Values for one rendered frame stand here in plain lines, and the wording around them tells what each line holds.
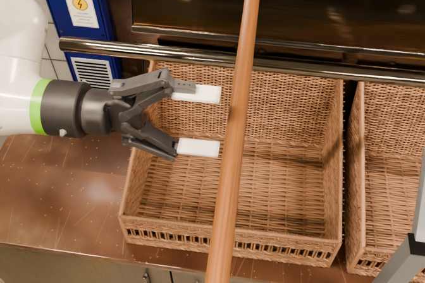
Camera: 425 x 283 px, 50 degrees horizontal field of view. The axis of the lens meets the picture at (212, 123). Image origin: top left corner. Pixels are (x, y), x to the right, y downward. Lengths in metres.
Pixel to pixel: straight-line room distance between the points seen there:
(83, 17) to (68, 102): 0.64
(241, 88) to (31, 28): 0.35
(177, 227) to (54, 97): 0.54
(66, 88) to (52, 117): 0.05
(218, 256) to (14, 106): 0.39
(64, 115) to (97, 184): 0.70
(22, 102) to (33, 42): 0.10
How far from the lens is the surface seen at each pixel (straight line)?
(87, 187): 1.41
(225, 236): 0.60
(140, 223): 1.17
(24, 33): 0.78
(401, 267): 0.99
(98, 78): 1.49
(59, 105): 0.73
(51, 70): 1.59
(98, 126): 0.72
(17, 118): 0.76
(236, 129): 0.69
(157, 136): 0.76
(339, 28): 1.25
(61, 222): 1.37
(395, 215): 1.41
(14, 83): 0.77
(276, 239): 1.15
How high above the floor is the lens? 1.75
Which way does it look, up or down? 51 degrees down
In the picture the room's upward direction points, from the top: straight up
